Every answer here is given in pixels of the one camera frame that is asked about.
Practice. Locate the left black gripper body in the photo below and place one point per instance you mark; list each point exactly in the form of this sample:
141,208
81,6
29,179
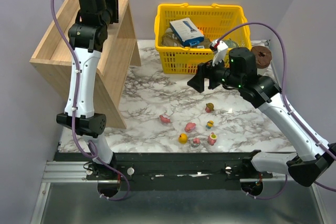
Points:
115,9

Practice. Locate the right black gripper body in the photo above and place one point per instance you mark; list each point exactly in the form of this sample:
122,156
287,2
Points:
206,74

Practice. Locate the yellow blue duck toy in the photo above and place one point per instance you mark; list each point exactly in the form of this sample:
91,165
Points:
209,124

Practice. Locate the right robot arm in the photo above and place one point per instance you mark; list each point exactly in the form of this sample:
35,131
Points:
313,153

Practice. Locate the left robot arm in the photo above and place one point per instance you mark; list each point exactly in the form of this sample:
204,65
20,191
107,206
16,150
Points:
85,40

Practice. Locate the wooden shelf unit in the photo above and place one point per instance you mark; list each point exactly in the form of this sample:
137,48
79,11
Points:
52,59

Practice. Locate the brown hat duck toy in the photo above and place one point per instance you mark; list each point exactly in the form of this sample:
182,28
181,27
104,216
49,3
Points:
209,107

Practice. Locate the green round melon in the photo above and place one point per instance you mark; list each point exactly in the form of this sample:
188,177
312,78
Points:
231,44

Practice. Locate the pink pig toy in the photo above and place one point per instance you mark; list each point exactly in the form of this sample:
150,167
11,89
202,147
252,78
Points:
190,127

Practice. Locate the blue white razor box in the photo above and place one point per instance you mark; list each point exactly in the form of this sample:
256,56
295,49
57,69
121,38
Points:
187,32

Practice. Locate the pink flamingo toy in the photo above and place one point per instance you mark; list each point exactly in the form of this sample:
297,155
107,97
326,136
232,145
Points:
164,119

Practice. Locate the grey cup brown lid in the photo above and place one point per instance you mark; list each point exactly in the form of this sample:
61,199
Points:
263,56

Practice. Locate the brown paper package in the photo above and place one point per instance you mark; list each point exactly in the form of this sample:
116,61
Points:
169,39

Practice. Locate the yellow plastic basket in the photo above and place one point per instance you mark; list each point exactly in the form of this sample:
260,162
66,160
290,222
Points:
213,20

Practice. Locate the yellow rubber duck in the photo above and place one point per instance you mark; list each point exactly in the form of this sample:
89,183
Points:
183,138

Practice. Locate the pink green toy figure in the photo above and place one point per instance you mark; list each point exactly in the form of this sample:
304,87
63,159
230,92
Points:
212,139

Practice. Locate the small pink cupcake toy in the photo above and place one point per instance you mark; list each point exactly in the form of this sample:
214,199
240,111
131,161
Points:
195,142

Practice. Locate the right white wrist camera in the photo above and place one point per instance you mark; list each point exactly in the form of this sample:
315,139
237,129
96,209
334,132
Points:
219,48

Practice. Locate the black mounting rail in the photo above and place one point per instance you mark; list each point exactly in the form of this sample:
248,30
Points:
186,171

